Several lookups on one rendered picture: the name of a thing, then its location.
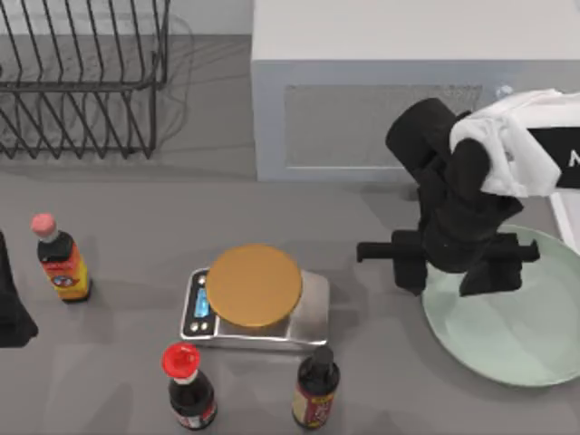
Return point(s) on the silver kitchen scale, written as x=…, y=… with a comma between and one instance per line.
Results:
x=312, y=317

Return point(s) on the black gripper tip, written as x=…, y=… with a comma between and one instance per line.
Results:
x=11, y=308

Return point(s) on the orange round scale platform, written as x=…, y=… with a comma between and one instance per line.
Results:
x=254, y=285

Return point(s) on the red cap dark bottle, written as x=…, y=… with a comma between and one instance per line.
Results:
x=190, y=394

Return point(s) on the pale green round plate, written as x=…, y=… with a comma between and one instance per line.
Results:
x=507, y=335

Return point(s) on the pink cap dark bottle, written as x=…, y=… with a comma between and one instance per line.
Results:
x=63, y=267

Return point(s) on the black cap dark bottle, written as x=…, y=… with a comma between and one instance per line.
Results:
x=317, y=389

